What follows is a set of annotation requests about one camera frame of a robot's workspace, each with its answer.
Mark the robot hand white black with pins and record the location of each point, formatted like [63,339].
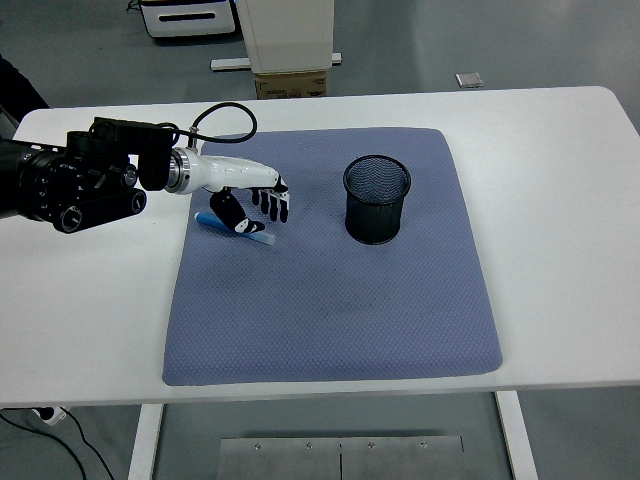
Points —
[230,172]

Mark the blue marker pen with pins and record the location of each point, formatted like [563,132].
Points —
[210,220]

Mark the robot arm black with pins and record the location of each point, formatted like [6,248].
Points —
[85,180]

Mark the black mesh pen holder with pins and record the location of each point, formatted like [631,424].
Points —
[375,215]

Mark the cardboard box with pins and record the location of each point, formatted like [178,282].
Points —
[292,85]

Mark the white base bar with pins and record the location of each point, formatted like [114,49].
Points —
[230,63]

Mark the blue-grey textured mat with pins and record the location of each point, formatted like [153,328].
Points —
[330,300]

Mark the person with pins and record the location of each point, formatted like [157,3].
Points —
[20,90]

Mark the silver floor plate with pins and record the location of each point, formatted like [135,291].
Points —
[469,80]

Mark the white table leg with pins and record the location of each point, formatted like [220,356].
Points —
[145,440]
[517,435]

